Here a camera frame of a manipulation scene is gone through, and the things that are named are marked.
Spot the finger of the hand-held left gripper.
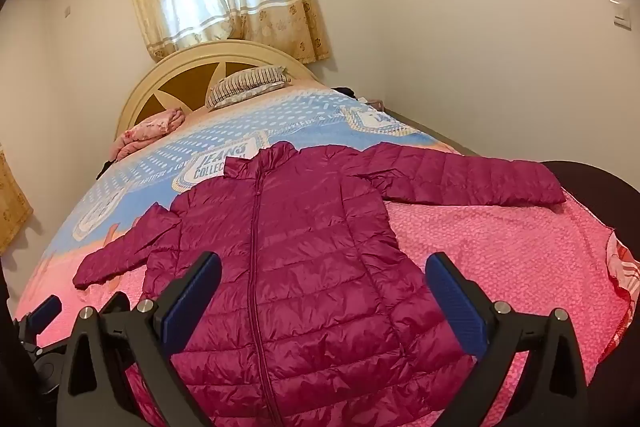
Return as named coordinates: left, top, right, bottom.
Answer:
left=14, top=296, right=63, bottom=348
left=97, top=291, right=132, bottom=315

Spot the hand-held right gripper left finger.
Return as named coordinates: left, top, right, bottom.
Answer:
left=55, top=251, right=223, bottom=427

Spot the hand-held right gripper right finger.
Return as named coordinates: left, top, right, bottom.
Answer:
left=424, top=252, right=591, bottom=427

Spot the magenta puffer jacket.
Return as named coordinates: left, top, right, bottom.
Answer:
left=72, top=141, right=568, bottom=427

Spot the beige side curtain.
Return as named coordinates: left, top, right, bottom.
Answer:
left=0, top=147, right=33, bottom=253

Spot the red white patterned cloth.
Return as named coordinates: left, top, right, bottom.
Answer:
left=605, top=232, right=640, bottom=303

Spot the pink floral quilt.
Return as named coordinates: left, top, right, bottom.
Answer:
left=111, top=107, right=187, bottom=160

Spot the dark round furniture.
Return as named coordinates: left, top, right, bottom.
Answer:
left=540, top=159, right=640, bottom=248

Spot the blue printed bedspread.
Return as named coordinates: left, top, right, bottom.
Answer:
left=15, top=84, right=461, bottom=308

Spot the striped pillow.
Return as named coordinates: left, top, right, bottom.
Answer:
left=206, top=66, right=292, bottom=112

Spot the cream wooden headboard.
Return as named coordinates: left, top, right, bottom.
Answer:
left=115, top=39, right=321, bottom=140

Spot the dark cloth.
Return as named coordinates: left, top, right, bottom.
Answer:
left=332, top=86, right=386, bottom=110

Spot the white wall switch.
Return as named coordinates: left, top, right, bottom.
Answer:
left=610, top=0, right=635, bottom=30

